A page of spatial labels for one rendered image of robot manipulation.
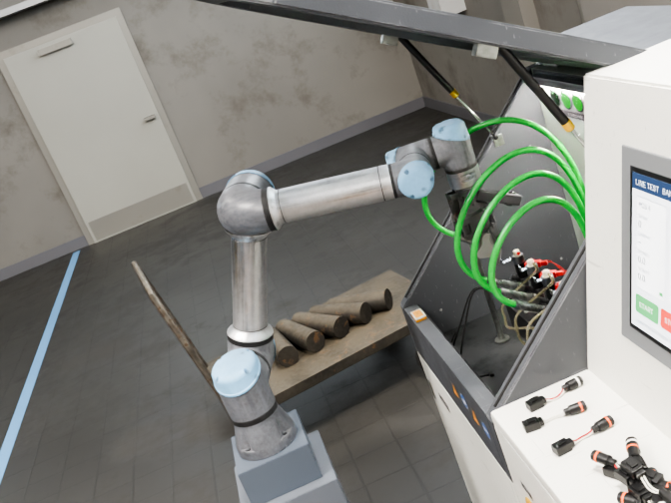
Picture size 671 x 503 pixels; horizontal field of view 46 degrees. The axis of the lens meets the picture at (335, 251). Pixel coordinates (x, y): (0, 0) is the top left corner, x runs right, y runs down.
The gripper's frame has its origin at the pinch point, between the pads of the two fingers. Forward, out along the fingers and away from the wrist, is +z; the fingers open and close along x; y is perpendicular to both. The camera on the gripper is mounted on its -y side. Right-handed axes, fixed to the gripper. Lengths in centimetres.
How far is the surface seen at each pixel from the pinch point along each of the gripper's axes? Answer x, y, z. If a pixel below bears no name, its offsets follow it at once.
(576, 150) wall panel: -16.4, -32.5, -11.8
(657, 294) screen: 60, -6, -10
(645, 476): 72, 9, 11
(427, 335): -10.3, 20.8, 17.1
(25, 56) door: -694, 206, -93
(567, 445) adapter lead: 56, 14, 13
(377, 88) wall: -707, -129, 73
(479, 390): 22.4, 19.2, 17.1
